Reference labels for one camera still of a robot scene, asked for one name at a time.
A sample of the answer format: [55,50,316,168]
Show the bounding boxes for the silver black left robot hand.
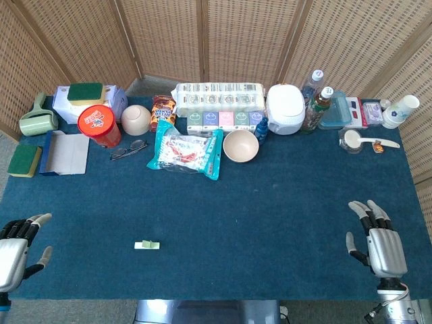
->
[0,213,54,294]

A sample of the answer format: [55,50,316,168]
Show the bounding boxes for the clear container blue lid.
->
[318,90,349,131]

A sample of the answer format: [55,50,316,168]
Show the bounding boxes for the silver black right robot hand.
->
[346,199,408,278]

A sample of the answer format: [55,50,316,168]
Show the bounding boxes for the upturned beige bowl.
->
[120,104,152,136]

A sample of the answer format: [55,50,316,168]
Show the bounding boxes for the wicker folding screen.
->
[0,0,432,244]

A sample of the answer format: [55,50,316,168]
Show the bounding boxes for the blue carpet table mat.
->
[0,96,432,301]

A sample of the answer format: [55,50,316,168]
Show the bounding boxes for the red instant noodle cup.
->
[77,104,122,149]

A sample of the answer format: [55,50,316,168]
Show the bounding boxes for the pink small tissue pack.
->
[219,111,236,133]

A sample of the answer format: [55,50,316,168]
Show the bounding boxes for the green tea bottle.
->
[300,86,335,134]

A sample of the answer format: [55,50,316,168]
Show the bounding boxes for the white rice cooker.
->
[266,84,306,136]

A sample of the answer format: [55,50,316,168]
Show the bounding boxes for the light green paper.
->
[134,239,161,250]

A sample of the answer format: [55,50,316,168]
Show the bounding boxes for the red blue card box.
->
[345,97,369,130]

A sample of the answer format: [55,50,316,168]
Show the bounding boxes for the blue spray bottle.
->
[253,117,270,146]

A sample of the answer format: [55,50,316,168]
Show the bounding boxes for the teal clear snack bag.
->
[146,119,225,182]

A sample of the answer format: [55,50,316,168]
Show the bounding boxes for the small glass bowl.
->
[338,128,364,155]

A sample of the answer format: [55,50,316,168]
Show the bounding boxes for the yellow green sponge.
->
[67,82,104,106]
[7,144,44,179]

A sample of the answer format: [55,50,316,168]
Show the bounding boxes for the white tissue pack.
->
[52,85,129,125]

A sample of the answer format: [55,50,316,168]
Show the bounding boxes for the toilet paper roll pack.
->
[174,82,268,119]

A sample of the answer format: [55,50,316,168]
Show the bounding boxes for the cream plastic spoon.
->
[344,130,401,150]

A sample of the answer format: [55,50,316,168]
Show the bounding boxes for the white paper sheet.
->
[38,130,90,178]

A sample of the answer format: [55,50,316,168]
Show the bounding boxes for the open beige bowl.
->
[223,129,261,164]

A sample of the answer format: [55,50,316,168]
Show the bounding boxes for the green small tissue pack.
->
[187,111,205,136]
[234,111,251,132]

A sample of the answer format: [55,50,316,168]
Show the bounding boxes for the orange cookie snack pack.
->
[150,94,178,134]

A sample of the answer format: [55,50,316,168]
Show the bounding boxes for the black frame eyeglasses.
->
[109,139,149,161]

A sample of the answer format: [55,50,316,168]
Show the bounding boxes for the clear water bottle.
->
[300,70,326,104]

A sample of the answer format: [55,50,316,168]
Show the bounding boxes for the white paper cup stack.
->
[381,94,421,130]

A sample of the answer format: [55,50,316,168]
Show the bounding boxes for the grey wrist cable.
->
[364,289,411,320]

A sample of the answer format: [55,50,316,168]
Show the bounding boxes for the green lint roller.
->
[19,92,59,137]

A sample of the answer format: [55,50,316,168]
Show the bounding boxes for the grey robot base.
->
[134,299,281,324]

